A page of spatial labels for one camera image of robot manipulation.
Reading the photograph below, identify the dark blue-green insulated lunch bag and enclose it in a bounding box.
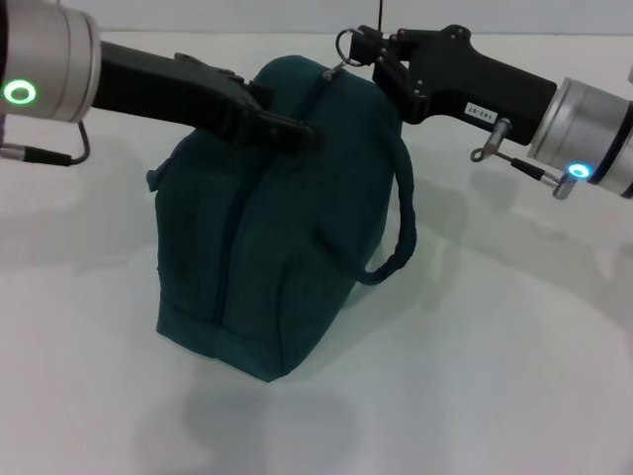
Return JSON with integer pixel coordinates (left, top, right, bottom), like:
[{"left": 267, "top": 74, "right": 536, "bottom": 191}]
[{"left": 145, "top": 26, "right": 419, "bottom": 384}]

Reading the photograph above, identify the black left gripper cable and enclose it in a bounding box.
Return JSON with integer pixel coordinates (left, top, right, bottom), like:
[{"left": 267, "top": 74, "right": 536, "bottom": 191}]
[{"left": 0, "top": 120, "right": 91, "bottom": 169}]

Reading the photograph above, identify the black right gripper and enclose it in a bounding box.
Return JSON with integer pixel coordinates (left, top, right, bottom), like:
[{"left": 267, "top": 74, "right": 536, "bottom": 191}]
[{"left": 348, "top": 22, "right": 560, "bottom": 148}]

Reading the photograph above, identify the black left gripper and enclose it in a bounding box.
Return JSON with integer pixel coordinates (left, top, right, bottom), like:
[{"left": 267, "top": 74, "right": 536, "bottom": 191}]
[{"left": 97, "top": 39, "right": 328, "bottom": 155}]

